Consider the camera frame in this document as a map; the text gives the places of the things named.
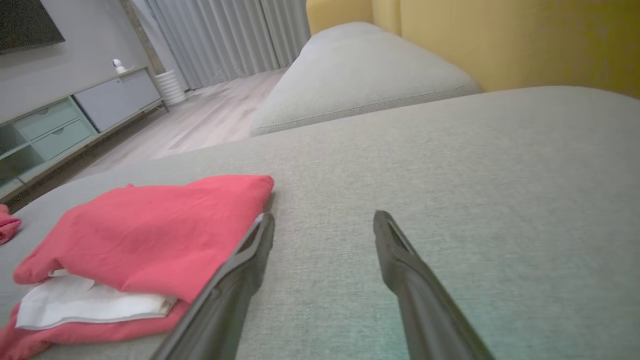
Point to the red basketball jersey black lettering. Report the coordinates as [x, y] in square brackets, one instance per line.
[150, 230]

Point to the grey pleated curtain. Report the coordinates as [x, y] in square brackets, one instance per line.
[225, 35]

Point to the black wall television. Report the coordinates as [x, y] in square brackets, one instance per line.
[25, 20]

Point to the low grey TV cabinet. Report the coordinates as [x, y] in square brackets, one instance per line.
[115, 100]

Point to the large grey sofa ottoman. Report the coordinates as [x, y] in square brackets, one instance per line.
[450, 175]

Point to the wide yellow sofa back cushion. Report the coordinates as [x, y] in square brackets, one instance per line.
[500, 40]

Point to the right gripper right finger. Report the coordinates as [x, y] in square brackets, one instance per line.
[425, 310]

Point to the white ribbed cylinder bin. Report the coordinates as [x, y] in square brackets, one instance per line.
[171, 87]

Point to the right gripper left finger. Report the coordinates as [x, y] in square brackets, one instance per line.
[225, 310]

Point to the red shorts white trim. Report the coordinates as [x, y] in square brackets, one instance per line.
[7, 225]

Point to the small white security camera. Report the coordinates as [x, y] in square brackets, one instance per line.
[119, 65]

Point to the narrow yellow sofa back cushion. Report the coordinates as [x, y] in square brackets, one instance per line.
[335, 12]

